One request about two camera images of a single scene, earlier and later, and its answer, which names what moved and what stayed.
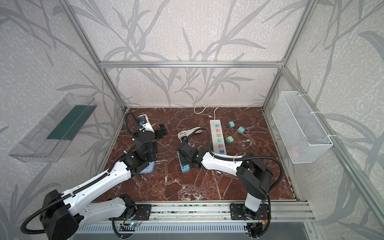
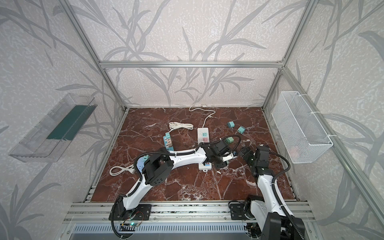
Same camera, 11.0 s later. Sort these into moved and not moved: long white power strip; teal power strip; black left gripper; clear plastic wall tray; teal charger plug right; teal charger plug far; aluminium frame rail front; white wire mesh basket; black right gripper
Moved: teal power strip; black right gripper; long white power strip; black left gripper
Not moved: white wire mesh basket; clear plastic wall tray; aluminium frame rail front; teal charger plug right; teal charger plug far
